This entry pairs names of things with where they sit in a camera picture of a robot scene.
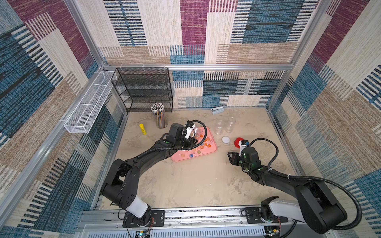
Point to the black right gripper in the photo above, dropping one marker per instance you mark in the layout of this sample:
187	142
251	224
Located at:
235	157

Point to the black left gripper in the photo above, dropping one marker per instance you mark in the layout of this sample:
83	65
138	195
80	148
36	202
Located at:
192	143

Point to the red jar lid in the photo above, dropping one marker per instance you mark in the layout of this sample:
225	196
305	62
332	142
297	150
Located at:
237	142

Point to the white jar lid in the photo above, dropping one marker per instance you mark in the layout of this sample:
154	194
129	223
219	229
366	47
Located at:
226	140

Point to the clear candy jar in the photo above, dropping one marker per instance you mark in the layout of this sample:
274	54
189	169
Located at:
219	127

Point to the red lid candy jar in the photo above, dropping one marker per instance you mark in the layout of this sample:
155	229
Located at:
230	124

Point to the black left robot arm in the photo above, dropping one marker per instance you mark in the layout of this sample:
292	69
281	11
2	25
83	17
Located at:
122	180

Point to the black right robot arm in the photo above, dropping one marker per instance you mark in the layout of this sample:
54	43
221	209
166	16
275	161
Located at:
319	208

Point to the pink plastic tray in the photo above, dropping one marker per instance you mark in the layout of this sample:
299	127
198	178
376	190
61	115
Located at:
199	151

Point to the grey stapler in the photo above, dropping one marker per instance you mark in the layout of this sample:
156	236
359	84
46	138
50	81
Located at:
217	110

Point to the black mesh shelf rack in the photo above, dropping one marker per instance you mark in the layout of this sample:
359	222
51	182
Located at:
140	88

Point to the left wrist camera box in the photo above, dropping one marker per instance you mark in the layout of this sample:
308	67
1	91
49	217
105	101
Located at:
189	130

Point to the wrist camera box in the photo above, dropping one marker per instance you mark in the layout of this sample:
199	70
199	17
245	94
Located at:
189	130
242	145

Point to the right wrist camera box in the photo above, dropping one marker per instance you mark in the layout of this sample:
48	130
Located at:
242	145

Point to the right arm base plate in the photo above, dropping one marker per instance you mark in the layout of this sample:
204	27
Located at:
257	215

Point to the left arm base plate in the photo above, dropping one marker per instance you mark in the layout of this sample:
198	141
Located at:
153	218

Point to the white mesh wall basket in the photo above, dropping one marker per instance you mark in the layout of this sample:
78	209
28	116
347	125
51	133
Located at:
87	110

